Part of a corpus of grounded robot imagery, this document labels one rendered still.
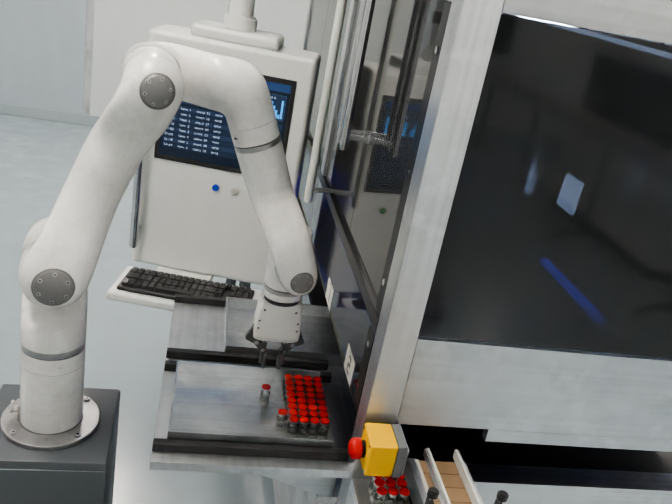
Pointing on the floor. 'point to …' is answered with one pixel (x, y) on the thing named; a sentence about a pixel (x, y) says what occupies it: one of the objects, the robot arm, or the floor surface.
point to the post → (426, 212)
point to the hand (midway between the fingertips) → (271, 358)
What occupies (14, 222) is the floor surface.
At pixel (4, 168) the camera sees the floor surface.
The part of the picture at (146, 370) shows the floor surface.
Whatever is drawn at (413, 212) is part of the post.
